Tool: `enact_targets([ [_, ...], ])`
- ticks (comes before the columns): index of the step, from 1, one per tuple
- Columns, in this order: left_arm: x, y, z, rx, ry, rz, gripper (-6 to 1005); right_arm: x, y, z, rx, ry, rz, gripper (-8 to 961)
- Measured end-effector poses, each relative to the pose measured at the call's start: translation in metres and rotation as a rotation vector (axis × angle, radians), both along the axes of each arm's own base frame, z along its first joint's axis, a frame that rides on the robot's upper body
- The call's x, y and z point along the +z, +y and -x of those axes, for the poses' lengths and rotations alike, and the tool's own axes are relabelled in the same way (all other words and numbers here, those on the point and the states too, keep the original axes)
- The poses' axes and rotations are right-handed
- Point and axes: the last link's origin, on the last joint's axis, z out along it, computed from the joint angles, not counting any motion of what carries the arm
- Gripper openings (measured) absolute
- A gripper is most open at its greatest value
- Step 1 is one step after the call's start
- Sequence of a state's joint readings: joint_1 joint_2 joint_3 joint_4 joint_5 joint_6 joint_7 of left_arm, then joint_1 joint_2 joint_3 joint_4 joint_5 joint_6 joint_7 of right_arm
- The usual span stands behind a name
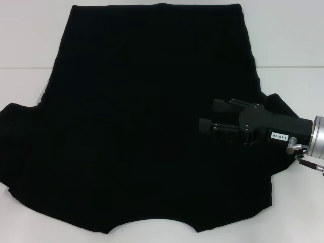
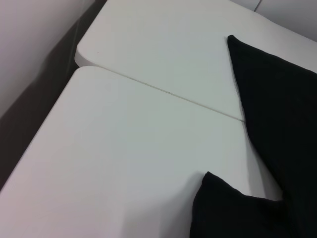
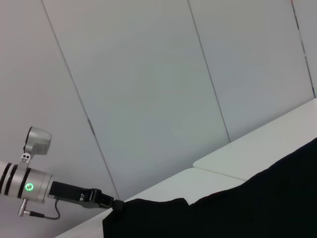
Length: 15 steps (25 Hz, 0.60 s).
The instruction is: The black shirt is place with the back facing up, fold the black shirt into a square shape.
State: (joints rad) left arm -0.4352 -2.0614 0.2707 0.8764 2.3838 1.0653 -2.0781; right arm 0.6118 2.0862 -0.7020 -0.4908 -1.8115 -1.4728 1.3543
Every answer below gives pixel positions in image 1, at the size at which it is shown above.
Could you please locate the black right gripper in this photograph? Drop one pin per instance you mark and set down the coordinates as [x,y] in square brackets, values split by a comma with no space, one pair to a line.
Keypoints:
[278,124]

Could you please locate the black shirt with FREE print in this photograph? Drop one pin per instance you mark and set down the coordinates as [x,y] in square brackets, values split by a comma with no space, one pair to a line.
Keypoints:
[126,101]

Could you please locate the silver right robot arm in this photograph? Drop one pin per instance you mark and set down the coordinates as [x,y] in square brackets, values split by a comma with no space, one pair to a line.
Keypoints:
[319,136]

